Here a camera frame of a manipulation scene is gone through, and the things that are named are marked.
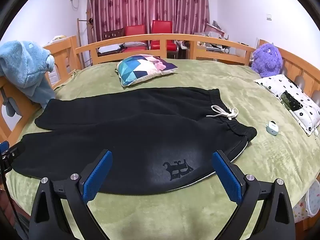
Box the black pants with white stripe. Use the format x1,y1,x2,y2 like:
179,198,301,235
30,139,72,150
12,87,257,195

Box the small light blue case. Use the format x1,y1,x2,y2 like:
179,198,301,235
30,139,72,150
266,120,279,136

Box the light blue fleece garment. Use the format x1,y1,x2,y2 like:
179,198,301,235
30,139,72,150
1,40,55,108

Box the dark green item on pillow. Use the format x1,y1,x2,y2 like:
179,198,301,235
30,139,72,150
280,91,303,112

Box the white floral pillow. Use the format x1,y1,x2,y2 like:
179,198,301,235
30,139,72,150
255,74,320,136

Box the geometric patterned cushion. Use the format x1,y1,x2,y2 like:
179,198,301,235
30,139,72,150
116,54,178,87

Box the purple plush toy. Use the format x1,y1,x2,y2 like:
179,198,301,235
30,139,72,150
251,43,283,77

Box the dark wooden chair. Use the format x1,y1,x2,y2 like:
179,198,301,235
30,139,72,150
98,28,124,55

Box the left red chair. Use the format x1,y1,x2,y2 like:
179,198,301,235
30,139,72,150
121,24,148,53

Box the dark red striped curtain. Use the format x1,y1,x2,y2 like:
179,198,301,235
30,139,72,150
87,0,209,41

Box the black cable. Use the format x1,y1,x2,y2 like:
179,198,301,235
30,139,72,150
0,159,28,240

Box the wooden bed frame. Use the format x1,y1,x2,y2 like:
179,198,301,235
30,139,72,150
1,34,319,144

